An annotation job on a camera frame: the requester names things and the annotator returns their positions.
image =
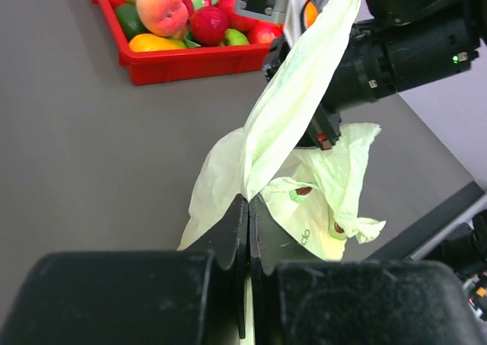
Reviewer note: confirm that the red apple centre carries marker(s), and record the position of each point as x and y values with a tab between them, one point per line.
236	21

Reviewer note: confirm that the yellow mango front left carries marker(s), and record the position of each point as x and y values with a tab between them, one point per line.
151	43

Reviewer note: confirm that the green fruit front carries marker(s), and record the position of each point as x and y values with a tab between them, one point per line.
234	37

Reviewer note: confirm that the red apple front right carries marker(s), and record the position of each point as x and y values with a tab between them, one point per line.
264	32

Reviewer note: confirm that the orange fruit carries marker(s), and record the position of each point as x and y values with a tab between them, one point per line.
310	14

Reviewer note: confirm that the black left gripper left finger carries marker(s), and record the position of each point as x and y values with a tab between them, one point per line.
193	296

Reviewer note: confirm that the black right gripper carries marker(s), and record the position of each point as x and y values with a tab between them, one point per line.
405	44

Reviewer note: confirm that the red apple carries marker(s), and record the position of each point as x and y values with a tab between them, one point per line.
264	32
236	21

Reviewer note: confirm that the red plastic fruit tray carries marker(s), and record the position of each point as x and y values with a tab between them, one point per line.
176	65

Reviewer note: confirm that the pale green plastic bag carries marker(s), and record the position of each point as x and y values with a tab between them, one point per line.
313	194

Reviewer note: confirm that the dark red fruit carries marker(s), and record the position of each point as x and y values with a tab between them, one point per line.
208	25

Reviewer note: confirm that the dark green avocado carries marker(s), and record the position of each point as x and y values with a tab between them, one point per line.
129	21

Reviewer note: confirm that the pink peach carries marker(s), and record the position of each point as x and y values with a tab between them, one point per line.
162	17

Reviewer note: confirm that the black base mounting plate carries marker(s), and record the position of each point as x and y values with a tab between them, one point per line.
421	231

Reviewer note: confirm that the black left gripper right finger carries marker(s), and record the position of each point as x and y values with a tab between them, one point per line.
300	299

